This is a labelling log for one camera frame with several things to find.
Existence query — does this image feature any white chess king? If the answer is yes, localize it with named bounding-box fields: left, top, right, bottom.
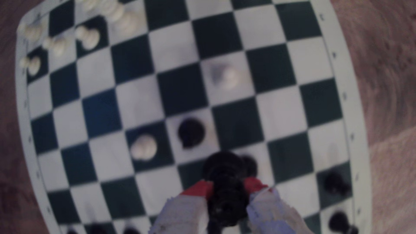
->
left=97, top=0, right=125, bottom=23

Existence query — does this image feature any black chess queen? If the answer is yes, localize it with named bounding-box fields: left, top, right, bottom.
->
left=202, top=151, right=251, bottom=229

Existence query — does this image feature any white chess queen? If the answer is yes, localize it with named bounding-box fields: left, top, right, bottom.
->
left=115, top=10, right=145, bottom=37

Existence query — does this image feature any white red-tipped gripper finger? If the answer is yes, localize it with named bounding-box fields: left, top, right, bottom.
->
left=148, top=180, right=215, bottom=234
left=244, top=177, right=314, bottom=234

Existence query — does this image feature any green white chess mat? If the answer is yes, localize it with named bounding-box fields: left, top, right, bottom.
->
left=15, top=0, right=372, bottom=234

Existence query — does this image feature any white chess rook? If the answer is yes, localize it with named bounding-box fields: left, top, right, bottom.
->
left=18, top=21, right=44, bottom=42

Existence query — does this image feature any white chess pawn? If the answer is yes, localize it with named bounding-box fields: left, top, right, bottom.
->
left=19, top=56, right=42, bottom=76
left=130, top=134, right=158, bottom=162
left=75, top=25, right=101, bottom=51
left=42, top=35, right=70, bottom=56
left=210, top=63, right=242, bottom=91

